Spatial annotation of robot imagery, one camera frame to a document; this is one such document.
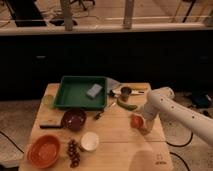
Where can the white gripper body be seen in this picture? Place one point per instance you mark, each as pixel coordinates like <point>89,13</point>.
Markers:
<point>147,126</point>

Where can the red apple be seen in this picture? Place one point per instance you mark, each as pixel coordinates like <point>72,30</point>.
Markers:
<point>136,121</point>

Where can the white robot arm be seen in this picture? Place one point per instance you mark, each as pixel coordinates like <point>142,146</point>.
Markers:
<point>162,100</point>

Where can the metal cup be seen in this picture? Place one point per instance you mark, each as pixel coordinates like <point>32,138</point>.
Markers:
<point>125,93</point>

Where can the white paper cup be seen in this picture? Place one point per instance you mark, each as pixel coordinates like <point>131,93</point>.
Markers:
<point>89,141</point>

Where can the small yellow-green cup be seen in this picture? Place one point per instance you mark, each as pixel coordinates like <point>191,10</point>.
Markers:
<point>48,100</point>

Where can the green cucumber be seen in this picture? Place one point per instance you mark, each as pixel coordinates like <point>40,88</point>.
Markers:
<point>128,107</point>

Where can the yellow pen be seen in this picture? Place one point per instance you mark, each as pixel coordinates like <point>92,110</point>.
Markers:
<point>139,88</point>

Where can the white marker pen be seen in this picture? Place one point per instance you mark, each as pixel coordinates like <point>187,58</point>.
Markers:
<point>131,93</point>

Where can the grey cloth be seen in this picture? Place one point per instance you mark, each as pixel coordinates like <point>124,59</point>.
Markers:
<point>112,84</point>

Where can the blue-grey sponge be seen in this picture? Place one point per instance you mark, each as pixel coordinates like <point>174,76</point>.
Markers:
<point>94,91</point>

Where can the dark maroon bowl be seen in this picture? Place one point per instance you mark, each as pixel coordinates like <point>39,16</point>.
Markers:
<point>74,119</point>

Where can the green plastic tray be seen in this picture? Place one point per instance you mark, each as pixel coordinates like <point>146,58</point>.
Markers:
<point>72,93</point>

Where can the bunch of dark grapes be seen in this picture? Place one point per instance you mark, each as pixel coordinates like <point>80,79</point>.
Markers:
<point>73,153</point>

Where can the orange bowl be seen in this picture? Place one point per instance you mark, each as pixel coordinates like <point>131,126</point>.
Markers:
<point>44,151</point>

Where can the dark-handled screwdriver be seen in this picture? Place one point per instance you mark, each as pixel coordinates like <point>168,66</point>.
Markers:
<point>97,116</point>

